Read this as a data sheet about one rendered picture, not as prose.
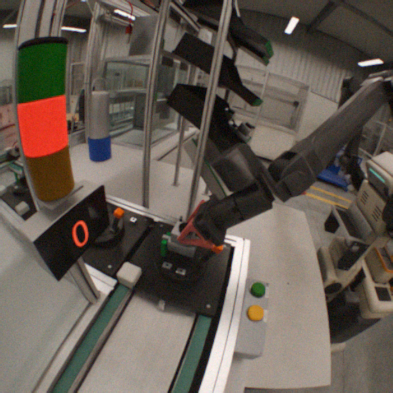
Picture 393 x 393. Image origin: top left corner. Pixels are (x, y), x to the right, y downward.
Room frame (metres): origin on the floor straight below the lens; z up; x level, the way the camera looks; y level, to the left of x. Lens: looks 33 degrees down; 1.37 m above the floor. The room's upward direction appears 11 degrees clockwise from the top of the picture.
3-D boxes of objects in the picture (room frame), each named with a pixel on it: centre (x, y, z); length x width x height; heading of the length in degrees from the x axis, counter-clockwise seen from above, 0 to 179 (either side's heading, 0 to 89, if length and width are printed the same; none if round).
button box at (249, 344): (0.17, -0.19, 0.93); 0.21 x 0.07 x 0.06; 170
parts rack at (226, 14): (0.68, 0.07, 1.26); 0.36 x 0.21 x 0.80; 170
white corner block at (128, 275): (0.22, 0.12, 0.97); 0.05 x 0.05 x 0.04; 80
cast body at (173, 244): (0.30, 0.02, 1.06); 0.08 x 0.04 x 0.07; 80
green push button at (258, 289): (0.24, -0.20, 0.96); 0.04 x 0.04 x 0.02
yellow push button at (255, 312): (0.17, -0.19, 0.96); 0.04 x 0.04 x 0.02
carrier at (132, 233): (0.34, 0.26, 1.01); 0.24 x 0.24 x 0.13; 80
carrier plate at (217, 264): (0.30, 0.01, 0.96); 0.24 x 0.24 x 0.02; 80
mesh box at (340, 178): (4.08, -3.19, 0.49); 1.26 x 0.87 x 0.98; 82
